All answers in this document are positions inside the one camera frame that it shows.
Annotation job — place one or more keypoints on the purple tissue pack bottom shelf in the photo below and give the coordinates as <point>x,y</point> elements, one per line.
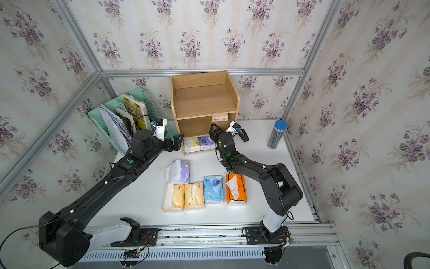
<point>206,143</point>

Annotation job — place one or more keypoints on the orange tissue pack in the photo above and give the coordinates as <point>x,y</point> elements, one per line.
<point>236,190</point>

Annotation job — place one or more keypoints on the clear pencil tube blue lid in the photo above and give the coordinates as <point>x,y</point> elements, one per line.
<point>278,130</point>

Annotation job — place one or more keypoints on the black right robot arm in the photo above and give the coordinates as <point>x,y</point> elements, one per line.
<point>280,189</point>

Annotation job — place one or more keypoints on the yellow tissue pack with tissue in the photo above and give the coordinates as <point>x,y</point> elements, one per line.
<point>174,198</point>

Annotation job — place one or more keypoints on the wooden shelf unit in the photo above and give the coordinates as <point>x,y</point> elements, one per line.
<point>197,98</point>

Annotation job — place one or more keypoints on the purple tissue pack shelf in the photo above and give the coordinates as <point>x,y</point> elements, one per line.
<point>178,172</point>
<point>206,143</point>

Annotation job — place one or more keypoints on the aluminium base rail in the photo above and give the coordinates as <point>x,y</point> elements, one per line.
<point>217,242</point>

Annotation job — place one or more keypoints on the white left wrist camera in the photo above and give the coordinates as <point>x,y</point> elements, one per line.
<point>159,125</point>

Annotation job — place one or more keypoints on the yellow book in organizer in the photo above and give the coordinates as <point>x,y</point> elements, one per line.
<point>137,109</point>

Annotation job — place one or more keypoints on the mint green desk organizer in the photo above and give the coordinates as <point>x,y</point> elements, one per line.
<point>137,93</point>

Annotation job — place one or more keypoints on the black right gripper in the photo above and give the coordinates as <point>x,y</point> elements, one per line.
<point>217,132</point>

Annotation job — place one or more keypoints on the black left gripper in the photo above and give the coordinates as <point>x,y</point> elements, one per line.
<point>176,146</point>

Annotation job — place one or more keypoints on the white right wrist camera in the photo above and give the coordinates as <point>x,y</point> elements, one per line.
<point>233,127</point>

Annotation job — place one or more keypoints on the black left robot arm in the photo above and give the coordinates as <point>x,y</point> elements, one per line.
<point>66,236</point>

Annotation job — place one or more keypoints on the black stapler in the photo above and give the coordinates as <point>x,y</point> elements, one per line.
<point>243,135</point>

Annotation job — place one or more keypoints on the blue tissue pack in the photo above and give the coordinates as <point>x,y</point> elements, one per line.
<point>213,189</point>

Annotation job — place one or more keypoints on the white papers in organizer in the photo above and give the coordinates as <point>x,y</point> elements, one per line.
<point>117,130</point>

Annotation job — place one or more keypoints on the beige tissue pack shelf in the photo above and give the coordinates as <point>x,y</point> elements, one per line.
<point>223,117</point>

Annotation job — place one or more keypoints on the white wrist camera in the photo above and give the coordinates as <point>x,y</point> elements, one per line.
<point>233,127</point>
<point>159,125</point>

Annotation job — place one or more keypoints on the yellow-green tissue pack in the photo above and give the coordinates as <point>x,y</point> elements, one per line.
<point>191,145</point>

